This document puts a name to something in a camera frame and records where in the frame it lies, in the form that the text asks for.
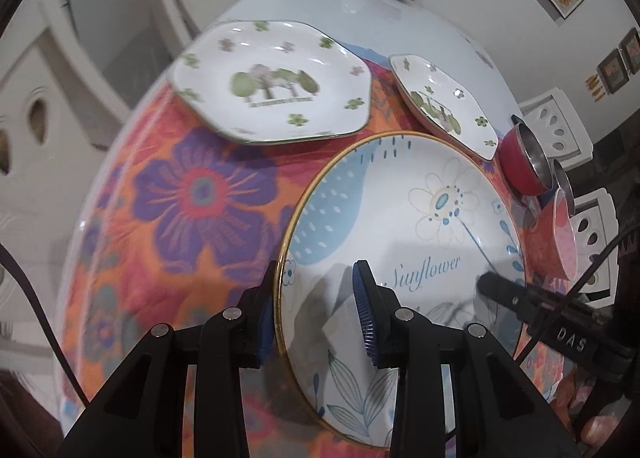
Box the small framed picture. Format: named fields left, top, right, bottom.
left=598, top=49, right=629, bottom=95

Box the white chair near right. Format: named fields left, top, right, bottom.
left=570, top=188, right=618, bottom=308

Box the round sunflower plate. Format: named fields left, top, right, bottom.
left=274, top=133, right=525, bottom=448

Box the large octagonal clover plate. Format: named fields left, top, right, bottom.
left=168, top=21, right=372, bottom=145

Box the floral orange tablecloth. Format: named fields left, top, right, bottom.
left=58, top=42, right=569, bottom=458

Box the white chair far right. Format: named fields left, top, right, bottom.
left=518, top=88, right=593, bottom=171

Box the small octagonal clover plate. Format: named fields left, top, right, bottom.
left=388, top=54, right=499, bottom=161

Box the black cable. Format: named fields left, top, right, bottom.
left=0, top=242, right=91, bottom=406

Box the pink steel bowl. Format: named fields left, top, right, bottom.
left=525, top=160, right=578, bottom=281

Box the white chair near left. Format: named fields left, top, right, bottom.
left=1, top=0, right=131, bottom=317

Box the red steel bowl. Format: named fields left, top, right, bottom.
left=497, top=122, right=554, bottom=197

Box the operator right hand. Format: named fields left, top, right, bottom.
left=550, top=368, right=618, bottom=448

